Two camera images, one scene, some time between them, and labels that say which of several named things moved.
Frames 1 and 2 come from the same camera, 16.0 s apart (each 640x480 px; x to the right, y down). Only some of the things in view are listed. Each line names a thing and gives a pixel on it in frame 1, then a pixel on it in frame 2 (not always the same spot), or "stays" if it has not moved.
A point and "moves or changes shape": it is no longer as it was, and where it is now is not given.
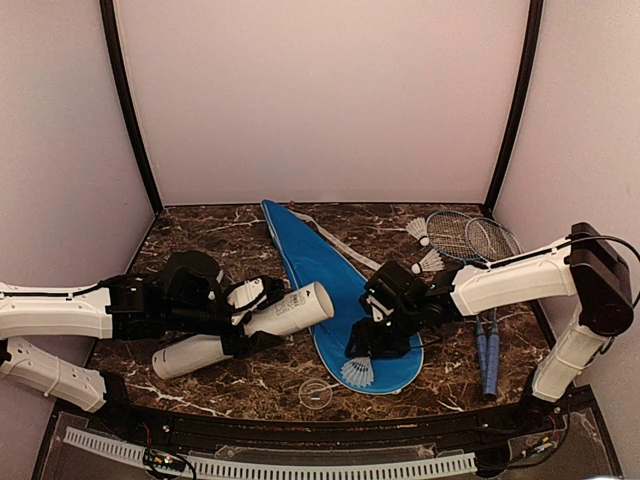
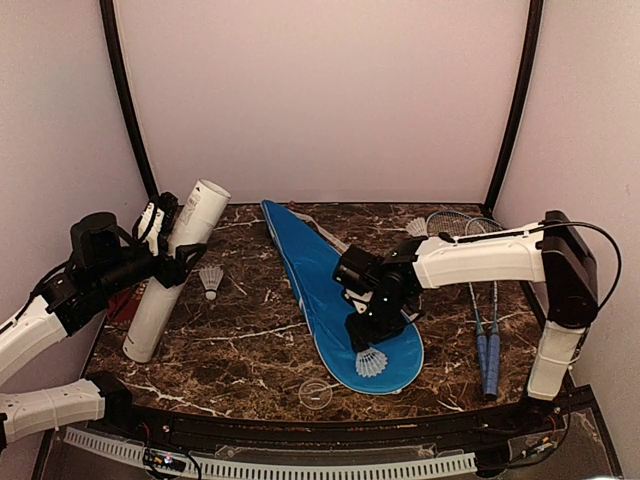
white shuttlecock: (418, 229) stays
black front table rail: (349, 433) stays
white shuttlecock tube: (312, 302) to (194, 228)
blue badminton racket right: (492, 239) stays
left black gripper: (241, 344) to (163, 245)
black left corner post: (108, 11) stays
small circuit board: (163, 460) stays
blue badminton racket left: (456, 236) stays
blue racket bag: (312, 259) stays
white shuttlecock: (358, 372) moves or changes shape
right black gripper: (366, 339) to (362, 334)
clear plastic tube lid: (315, 394) stays
